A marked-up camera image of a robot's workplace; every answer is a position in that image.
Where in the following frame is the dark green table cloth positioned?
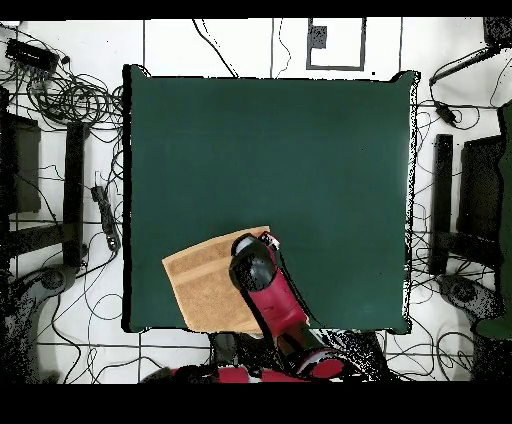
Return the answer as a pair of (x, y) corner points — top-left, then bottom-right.
(121, 63), (421, 335)

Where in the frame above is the black wheeled stand leg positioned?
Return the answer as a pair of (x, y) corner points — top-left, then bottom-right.
(0, 263), (79, 383)
(436, 273), (505, 325)

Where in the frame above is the black rod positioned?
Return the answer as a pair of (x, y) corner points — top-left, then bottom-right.
(428, 44), (501, 87)

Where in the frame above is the black power strip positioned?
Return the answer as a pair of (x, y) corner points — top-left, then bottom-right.
(90, 184), (122, 252)

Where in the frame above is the black network switch box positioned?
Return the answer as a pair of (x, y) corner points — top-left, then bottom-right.
(5, 37), (60, 73)

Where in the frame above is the black power adapter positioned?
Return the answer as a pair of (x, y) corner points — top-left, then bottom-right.
(433, 99), (460, 127)

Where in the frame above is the tan terry towel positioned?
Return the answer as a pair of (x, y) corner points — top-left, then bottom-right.
(161, 225), (311, 335)

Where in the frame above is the black cable tangle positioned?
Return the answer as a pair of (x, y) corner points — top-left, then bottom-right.
(0, 59), (125, 133)

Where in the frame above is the black metal stand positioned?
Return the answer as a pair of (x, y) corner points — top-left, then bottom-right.
(0, 89), (90, 270)
(428, 133), (506, 277)

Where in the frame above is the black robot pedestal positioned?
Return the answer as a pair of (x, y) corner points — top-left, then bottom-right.
(208, 331), (281, 369)

